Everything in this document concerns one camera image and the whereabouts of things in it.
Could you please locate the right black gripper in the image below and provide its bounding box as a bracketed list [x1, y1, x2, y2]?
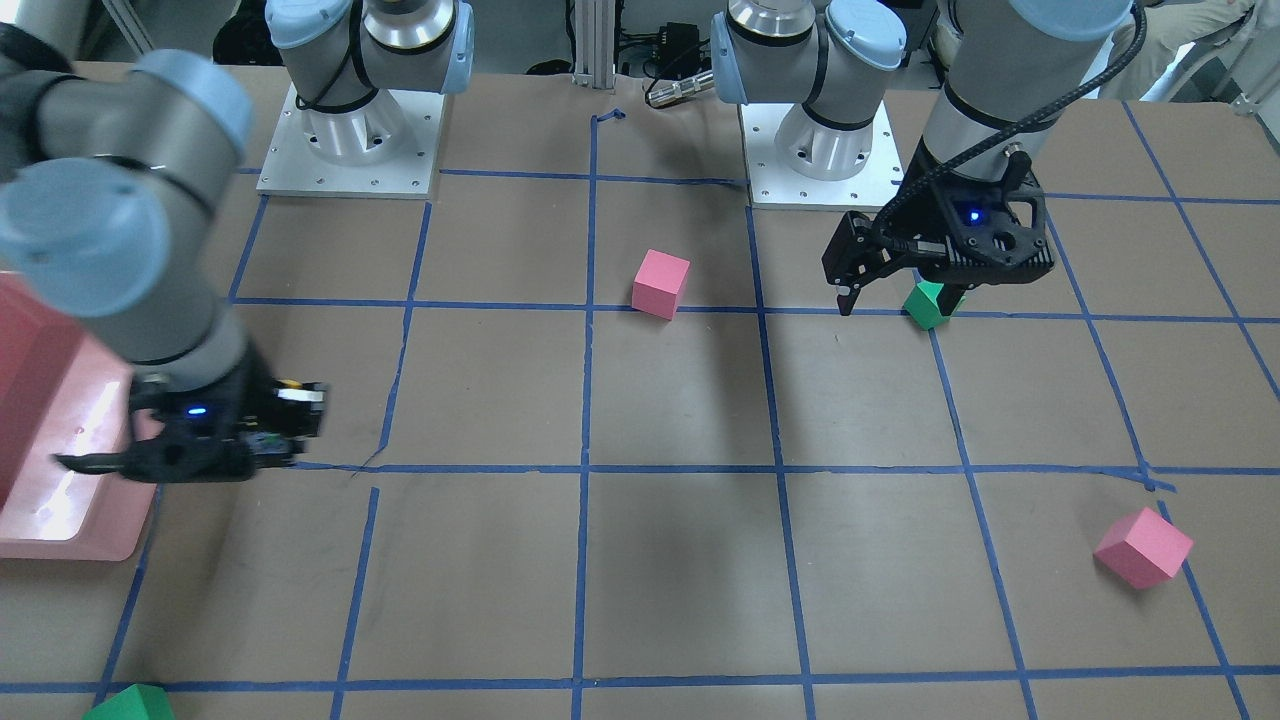
[55, 346, 329, 484]

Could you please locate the pink cube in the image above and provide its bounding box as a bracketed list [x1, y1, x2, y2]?
[1093, 509, 1196, 591]
[630, 249, 691, 322]

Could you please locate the pink cube centre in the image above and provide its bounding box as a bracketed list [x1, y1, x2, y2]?
[630, 249, 691, 322]

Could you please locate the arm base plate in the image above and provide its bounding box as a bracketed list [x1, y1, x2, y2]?
[256, 88, 448, 200]
[739, 102, 905, 213]

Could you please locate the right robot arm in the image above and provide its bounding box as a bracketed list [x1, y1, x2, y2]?
[1, 22, 328, 484]

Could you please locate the aluminium profile post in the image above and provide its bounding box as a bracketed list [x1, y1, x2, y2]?
[570, 0, 618, 94]

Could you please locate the pink cube far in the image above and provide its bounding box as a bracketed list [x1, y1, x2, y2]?
[1093, 509, 1196, 591]

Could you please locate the green cube near base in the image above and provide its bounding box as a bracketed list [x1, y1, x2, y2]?
[902, 281, 951, 331]

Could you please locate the yellow push button switch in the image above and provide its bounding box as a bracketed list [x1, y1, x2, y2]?
[239, 378, 330, 468]

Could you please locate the pink plastic bin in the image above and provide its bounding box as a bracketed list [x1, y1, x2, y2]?
[1, 272, 155, 562]

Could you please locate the green cube near bin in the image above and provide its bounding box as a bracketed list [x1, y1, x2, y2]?
[82, 684, 177, 720]

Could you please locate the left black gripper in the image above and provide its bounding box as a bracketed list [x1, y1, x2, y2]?
[820, 147, 1056, 316]

